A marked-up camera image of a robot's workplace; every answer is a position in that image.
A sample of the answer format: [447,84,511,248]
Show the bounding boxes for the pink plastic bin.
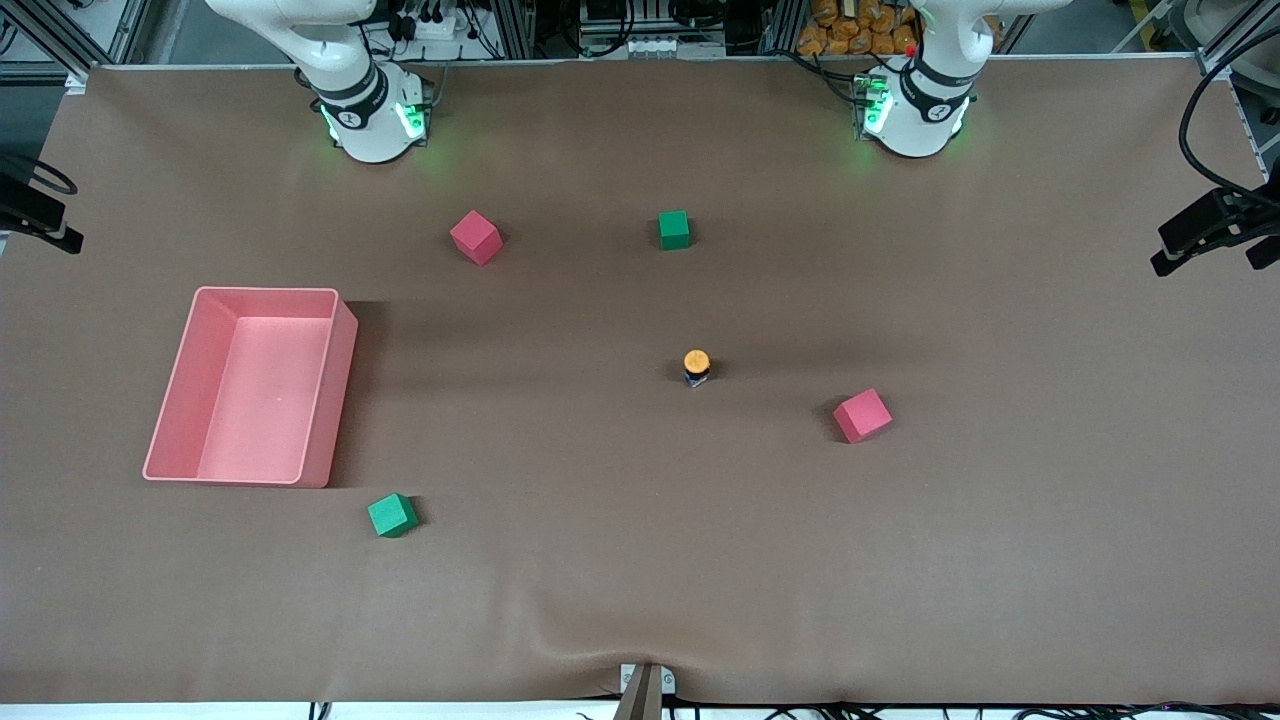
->
[142,286,359,489]

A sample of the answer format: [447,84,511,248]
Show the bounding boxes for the pink foam cube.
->
[833,388,894,444]
[449,210,504,267]

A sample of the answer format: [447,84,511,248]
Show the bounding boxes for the orange mesh bags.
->
[797,0,919,57]

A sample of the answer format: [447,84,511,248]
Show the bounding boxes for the white power strip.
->
[395,8,471,43]

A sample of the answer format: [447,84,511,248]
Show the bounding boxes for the white terminal block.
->
[622,38,726,59]

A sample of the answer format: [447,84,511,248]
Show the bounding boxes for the brown table cover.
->
[0,55,1280,706]

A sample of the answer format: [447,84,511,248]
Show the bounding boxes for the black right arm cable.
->
[0,150,79,197]

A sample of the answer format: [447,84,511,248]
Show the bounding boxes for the aluminium frame strut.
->
[1195,0,1280,83]
[0,0,151,83]

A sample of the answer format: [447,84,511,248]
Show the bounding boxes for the metal table edge bracket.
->
[618,663,677,720]

